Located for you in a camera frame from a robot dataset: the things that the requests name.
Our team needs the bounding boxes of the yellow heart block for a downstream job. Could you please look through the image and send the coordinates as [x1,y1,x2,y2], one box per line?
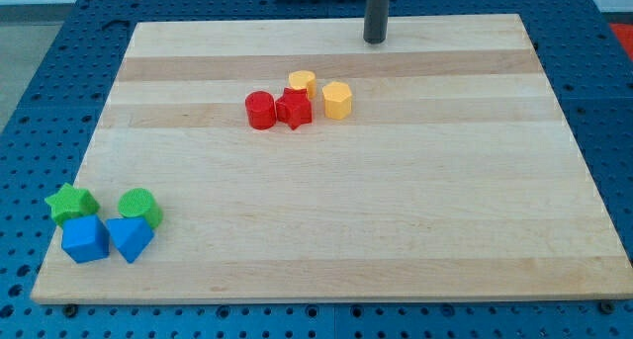
[288,70,317,99]

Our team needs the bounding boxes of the wooden board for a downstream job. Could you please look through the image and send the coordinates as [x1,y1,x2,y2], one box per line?
[32,14,632,304]

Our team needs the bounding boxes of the red star block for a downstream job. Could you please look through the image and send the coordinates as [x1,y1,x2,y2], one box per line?
[275,88,313,129]

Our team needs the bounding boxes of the yellow hexagon block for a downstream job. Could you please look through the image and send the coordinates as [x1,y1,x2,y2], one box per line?
[321,81,353,120]

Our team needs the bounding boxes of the red cylinder block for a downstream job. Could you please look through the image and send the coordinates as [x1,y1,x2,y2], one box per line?
[245,91,277,129]

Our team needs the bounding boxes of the black cylindrical pointer rod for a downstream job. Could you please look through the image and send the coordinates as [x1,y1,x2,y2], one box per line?
[363,0,390,44]

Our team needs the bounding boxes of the green cylinder block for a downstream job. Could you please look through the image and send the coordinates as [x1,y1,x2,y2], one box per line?
[118,188,163,229]

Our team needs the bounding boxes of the blue triangle block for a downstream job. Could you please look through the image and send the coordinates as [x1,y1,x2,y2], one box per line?
[106,217,154,264]

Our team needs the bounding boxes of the blue cube block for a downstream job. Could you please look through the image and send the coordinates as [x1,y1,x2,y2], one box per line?
[61,214,110,264]

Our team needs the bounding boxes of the green star block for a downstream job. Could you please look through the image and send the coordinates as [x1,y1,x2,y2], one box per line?
[45,183,100,227]

